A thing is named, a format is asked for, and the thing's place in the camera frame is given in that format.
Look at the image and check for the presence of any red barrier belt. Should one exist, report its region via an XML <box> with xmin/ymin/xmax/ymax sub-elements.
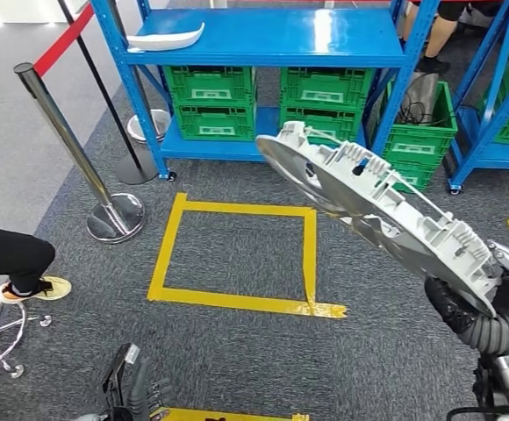
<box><xmin>33</xmin><ymin>3</ymin><xmax>95</xmax><ymax>78</ymax></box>

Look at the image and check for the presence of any barrier stanchion pale base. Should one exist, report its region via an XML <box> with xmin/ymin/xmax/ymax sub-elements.
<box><xmin>105</xmin><ymin>0</ymin><xmax>171</xmax><ymax>144</ymax></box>

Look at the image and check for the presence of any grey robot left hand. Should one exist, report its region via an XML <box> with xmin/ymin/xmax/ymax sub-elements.
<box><xmin>126</xmin><ymin>355</ymin><xmax>173</xmax><ymax>421</ymax></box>

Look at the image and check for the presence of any black cable bundle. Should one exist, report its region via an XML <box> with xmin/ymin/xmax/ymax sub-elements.
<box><xmin>397</xmin><ymin>75</ymin><xmax>458</xmax><ymax>128</ymax></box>

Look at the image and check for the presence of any person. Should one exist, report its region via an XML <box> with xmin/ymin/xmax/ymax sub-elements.
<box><xmin>0</xmin><ymin>216</ymin><xmax>72</xmax><ymax>304</ymax></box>
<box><xmin>401</xmin><ymin>0</ymin><xmax>504</xmax><ymax>76</ymax></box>

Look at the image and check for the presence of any white plastic trim part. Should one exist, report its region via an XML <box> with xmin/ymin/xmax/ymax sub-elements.
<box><xmin>126</xmin><ymin>22</ymin><xmax>205</xmax><ymax>53</ymax></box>

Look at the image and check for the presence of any barrier stanchion dark base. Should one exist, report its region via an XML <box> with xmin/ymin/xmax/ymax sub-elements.
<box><xmin>57</xmin><ymin>0</ymin><xmax>159</xmax><ymax>186</ymax></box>

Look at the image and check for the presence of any grey plastic hubcap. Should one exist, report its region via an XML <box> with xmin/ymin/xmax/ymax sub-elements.
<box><xmin>255</xmin><ymin>120</ymin><xmax>504</xmax><ymax>318</ymax></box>

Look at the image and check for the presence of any barrier stanchion chrome base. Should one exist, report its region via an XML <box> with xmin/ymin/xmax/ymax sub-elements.
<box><xmin>13</xmin><ymin>61</ymin><xmax>147</xmax><ymax>246</ymax></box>

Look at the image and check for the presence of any blue metal shelf rack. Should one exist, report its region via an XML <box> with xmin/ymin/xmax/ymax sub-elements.
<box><xmin>447</xmin><ymin>0</ymin><xmax>509</xmax><ymax>196</ymax></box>
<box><xmin>89</xmin><ymin>0</ymin><xmax>441</xmax><ymax>182</ymax></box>

